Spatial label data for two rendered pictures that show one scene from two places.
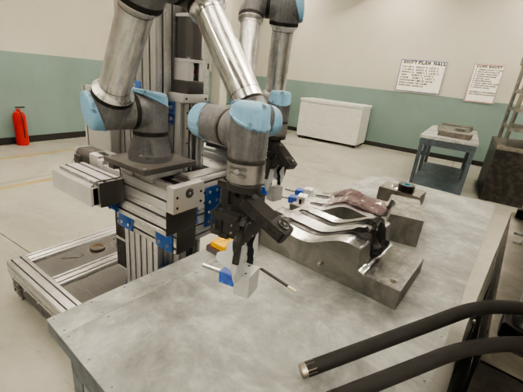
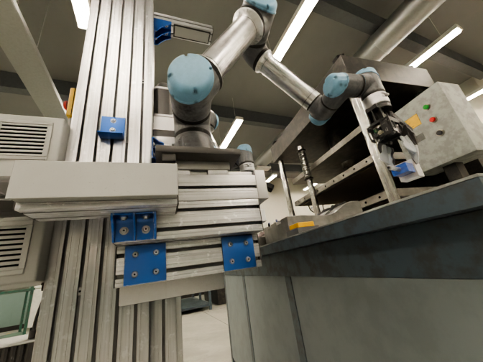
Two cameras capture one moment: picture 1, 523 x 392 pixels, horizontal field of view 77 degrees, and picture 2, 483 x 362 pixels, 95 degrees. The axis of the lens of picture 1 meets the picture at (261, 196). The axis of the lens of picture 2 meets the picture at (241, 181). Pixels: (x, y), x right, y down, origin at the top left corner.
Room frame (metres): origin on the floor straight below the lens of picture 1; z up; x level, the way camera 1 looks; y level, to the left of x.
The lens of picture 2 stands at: (0.65, 0.82, 0.73)
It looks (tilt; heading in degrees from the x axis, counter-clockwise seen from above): 21 degrees up; 305
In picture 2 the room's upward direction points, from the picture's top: 8 degrees counter-clockwise
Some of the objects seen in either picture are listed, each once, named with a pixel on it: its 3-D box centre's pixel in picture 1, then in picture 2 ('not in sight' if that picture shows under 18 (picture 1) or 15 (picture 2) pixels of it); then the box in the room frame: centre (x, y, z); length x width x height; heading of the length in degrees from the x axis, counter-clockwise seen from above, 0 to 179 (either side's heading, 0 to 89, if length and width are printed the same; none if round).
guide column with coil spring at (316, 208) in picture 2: not in sight; (317, 210); (1.27, -1.15, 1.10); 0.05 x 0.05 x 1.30
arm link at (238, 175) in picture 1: (244, 172); (376, 103); (0.61, 0.04, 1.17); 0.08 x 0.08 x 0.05
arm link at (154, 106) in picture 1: (148, 109); (192, 118); (1.10, 0.40, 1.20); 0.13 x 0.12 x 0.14; 139
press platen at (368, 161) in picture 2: not in sight; (359, 184); (0.90, -1.37, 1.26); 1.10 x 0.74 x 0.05; 143
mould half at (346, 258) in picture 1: (336, 238); (322, 223); (0.98, -0.26, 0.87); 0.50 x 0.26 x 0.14; 53
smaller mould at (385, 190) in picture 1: (401, 194); not in sight; (1.64, -0.73, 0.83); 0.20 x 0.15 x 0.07; 53
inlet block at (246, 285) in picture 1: (227, 273); (400, 169); (0.62, 0.06, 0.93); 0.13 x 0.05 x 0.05; 67
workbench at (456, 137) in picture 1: (445, 155); (186, 286); (5.26, -2.86, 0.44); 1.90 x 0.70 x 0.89; 150
